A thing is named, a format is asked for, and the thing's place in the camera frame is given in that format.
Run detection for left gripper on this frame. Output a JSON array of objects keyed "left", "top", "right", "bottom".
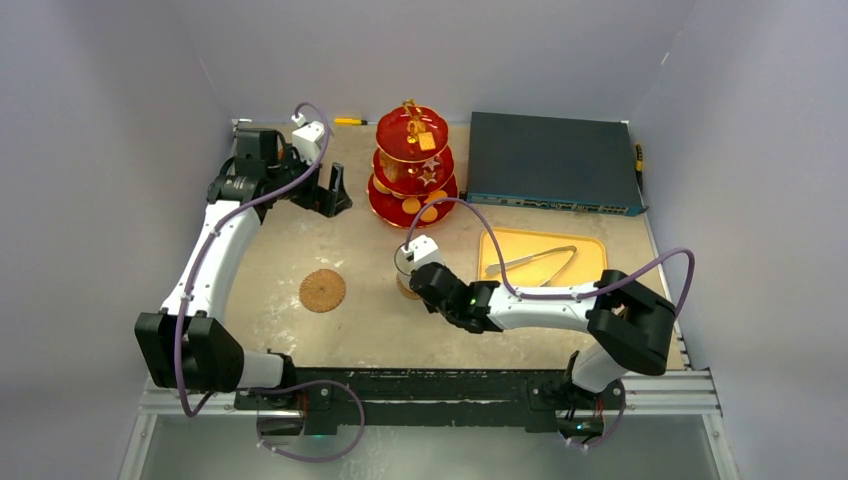
[{"left": 267, "top": 144, "right": 351, "bottom": 217}]

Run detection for white enamel mug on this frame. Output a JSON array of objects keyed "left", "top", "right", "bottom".
[{"left": 394, "top": 243, "right": 415, "bottom": 277}]

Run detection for metal white-tipped tongs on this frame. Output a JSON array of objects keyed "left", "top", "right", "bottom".
[{"left": 484, "top": 245, "right": 578, "bottom": 287}]

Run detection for brown bread pastry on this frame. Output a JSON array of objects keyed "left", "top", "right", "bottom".
[{"left": 378, "top": 153, "right": 399, "bottom": 185}]

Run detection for round biscuit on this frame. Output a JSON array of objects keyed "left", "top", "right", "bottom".
[
  {"left": 419, "top": 206, "right": 439, "bottom": 223},
  {"left": 401, "top": 197, "right": 422, "bottom": 215}
]

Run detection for red three-tier cake stand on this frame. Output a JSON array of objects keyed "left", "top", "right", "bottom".
[{"left": 367, "top": 99, "right": 459, "bottom": 228}]

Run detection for orange fish-shaped cake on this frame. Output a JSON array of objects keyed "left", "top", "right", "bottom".
[{"left": 424, "top": 190, "right": 448, "bottom": 204}]

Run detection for chocolate star cookie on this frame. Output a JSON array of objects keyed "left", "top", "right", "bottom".
[{"left": 417, "top": 170, "right": 438, "bottom": 188}]

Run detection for white-iced star cookie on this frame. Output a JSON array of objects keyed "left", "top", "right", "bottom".
[{"left": 422, "top": 155, "right": 442, "bottom": 172}]

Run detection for yellow serving tray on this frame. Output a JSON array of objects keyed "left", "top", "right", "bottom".
[{"left": 478, "top": 227, "right": 608, "bottom": 287}]

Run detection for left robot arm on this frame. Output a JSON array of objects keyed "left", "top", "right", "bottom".
[{"left": 134, "top": 121, "right": 352, "bottom": 409}]

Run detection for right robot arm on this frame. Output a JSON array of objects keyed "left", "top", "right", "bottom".
[{"left": 408, "top": 262, "right": 676, "bottom": 407}]

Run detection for yellow black tool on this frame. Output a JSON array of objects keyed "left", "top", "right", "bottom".
[{"left": 634, "top": 143, "right": 644, "bottom": 173}]

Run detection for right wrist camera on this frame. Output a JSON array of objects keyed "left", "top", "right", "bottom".
[{"left": 402, "top": 235, "right": 444, "bottom": 270}]

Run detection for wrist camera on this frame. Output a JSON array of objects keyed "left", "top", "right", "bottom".
[
  {"left": 402, "top": 235, "right": 444, "bottom": 270},
  {"left": 291, "top": 113, "right": 328, "bottom": 166}
]

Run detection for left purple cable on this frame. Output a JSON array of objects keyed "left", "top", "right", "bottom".
[{"left": 173, "top": 101, "right": 367, "bottom": 467}]

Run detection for purple cable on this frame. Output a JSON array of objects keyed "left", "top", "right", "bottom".
[
  {"left": 173, "top": 101, "right": 367, "bottom": 467},
  {"left": 402, "top": 196, "right": 697, "bottom": 452}
]

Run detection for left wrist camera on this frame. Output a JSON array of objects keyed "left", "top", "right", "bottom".
[{"left": 291, "top": 113, "right": 328, "bottom": 166}]

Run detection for black base frame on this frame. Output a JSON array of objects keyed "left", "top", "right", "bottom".
[{"left": 235, "top": 367, "right": 624, "bottom": 435}]

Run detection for dark network switch box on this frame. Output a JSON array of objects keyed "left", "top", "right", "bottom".
[{"left": 465, "top": 111, "right": 648, "bottom": 217}]

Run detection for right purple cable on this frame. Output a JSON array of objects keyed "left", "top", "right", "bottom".
[{"left": 402, "top": 196, "right": 697, "bottom": 452}]

